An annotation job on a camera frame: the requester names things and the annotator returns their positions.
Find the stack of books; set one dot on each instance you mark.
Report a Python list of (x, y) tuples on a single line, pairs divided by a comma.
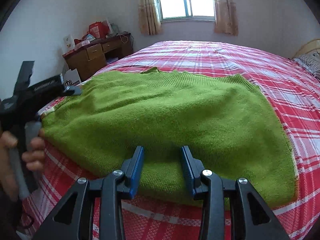
[(112, 60)]

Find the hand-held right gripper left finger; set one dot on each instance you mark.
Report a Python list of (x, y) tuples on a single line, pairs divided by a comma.
[(136, 172)]

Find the light blue box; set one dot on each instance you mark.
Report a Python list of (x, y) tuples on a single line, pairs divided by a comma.
[(89, 37)]

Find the brown wooden desk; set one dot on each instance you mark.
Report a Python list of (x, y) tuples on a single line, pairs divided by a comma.
[(95, 57)]

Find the red gift box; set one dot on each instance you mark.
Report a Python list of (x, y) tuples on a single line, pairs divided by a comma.
[(97, 30)]

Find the white paper bag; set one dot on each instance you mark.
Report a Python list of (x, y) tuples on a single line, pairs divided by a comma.
[(72, 76)]

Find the sliding glass window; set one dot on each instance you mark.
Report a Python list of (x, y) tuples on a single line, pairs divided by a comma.
[(185, 0)]

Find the person's left hand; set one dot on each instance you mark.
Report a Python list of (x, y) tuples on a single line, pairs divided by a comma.
[(35, 152)]

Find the green striped knit sweater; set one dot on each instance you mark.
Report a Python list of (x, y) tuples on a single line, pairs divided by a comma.
[(175, 110)]

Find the beige patterned curtain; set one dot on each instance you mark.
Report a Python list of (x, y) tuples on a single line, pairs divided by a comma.
[(148, 12), (226, 12)]

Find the red plaid bedsheet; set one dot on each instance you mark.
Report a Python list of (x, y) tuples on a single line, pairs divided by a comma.
[(287, 85)]

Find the white printed box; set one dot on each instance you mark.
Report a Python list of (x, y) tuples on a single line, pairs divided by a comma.
[(68, 43)]

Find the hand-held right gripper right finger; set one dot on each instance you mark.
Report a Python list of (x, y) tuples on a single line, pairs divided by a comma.
[(187, 170)]

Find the cream wooden bed headboard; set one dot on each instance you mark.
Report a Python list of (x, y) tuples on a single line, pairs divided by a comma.
[(306, 47)]

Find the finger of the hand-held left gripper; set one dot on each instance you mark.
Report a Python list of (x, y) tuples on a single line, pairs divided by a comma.
[(73, 90)]

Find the striped pillow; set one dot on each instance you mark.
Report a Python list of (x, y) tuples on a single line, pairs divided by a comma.
[(310, 63)]

